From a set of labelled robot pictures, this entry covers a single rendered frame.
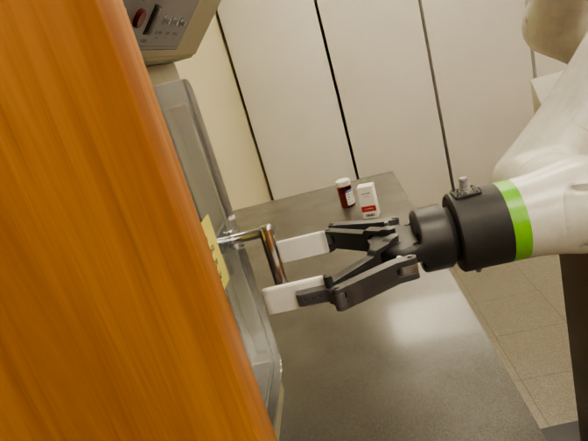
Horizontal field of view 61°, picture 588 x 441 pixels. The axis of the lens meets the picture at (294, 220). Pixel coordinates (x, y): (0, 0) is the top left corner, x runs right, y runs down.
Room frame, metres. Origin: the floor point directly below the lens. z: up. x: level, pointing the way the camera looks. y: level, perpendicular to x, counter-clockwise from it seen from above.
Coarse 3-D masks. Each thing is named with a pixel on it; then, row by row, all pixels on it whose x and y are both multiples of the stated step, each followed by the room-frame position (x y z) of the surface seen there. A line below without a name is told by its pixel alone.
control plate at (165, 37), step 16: (128, 0) 0.35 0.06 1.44; (144, 0) 0.38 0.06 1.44; (160, 0) 0.41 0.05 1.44; (176, 0) 0.45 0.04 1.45; (192, 0) 0.49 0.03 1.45; (128, 16) 0.36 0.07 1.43; (160, 16) 0.42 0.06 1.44; (176, 16) 0.47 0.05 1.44; (160, 32) 0.44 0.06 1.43; (176, 32) 0.49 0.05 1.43; (144, 48) 0.42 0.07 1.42; (160, 48) 0.46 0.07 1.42; (176, 48) 0.51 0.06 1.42
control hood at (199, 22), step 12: (204, 0) 0.54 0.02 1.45; (216, 0) 0.58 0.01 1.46; (204, 12) 0.56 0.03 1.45; (192, 24) 0.54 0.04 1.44; (204, 24) 0.58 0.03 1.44; (192, 36) 0.56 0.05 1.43; (180, 48) 0.54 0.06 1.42; (192, 48) 0.59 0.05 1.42; (144, 60) 0.45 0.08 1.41; (156, 60) 0.49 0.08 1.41; (168, 60) 0.55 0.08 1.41
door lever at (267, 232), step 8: (264, 224) 0.56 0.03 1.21; (232, 232) 0.56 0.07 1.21; (248, 232) 0.56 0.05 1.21; (256, 232) 0.56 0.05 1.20; (264, 232) 0.55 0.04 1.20; (272, 232) 0.55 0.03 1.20; (232, 240) 0.55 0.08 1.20; (240, 240) 0.56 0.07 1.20; (248, 240) 0.56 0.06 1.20; (264, 240) 0.55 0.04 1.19; (272, 240) 0.55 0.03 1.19; (264, 248) 0.55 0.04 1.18; (272, 248) 0.55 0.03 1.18; (272, 256) 0.55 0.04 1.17; (280, 256) 0.56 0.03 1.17; (272, 264) 0.55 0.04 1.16; (280, 264) 0.55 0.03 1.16; (272, 272) 0.55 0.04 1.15; (280, 272) 0.55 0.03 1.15; (280, 280) 0.55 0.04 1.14; (288, 280) 0.56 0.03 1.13
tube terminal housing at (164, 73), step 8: (160, 64) 0.57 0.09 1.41; (168, 64) 0.59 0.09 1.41; (152, 72) 0.53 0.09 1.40; (160, 72) 0.55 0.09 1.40; (168, 72) 0.58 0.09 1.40; (176, 72) 0.61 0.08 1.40; (152, 80) 0.52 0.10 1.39; (160, 80) 0.54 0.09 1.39; (168, 80) 0.57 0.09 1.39; (280, 392) 0.60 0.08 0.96; (280, 400) 0.58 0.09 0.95; (280, 408) 0.57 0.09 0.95; (280, 416) 0.56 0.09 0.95; (280, 424) 0.55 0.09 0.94
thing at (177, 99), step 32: (160, 96) 0.49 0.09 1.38; (192, 96) 0.60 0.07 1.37; (192, 128) 0.56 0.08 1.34; (192, 160) 0.52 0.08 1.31; (192, 192) 0.49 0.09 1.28; (224, 192) 0.60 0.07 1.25; (224, 224) 0.55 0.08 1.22; (224, 256) 0.52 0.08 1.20; (256, 288) 0.60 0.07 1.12; (256, 320) 0.55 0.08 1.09; (256, 352) 0.51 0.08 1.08
